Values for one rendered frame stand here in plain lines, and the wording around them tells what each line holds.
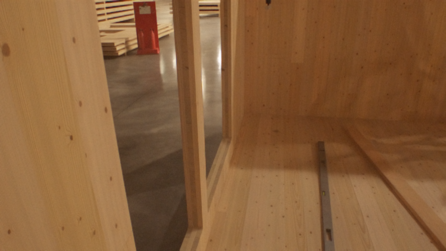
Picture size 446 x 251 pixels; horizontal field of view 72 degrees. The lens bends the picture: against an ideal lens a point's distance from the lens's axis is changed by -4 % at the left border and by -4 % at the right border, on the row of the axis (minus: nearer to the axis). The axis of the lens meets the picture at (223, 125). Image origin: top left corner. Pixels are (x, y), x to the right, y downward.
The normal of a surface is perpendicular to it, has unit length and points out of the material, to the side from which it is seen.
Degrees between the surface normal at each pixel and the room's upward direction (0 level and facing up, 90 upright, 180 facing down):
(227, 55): 90
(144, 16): 90
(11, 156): 90
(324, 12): 90
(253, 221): 0
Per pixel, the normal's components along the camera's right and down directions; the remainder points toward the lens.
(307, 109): -0.16, 0.40
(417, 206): -0.01, -0.91
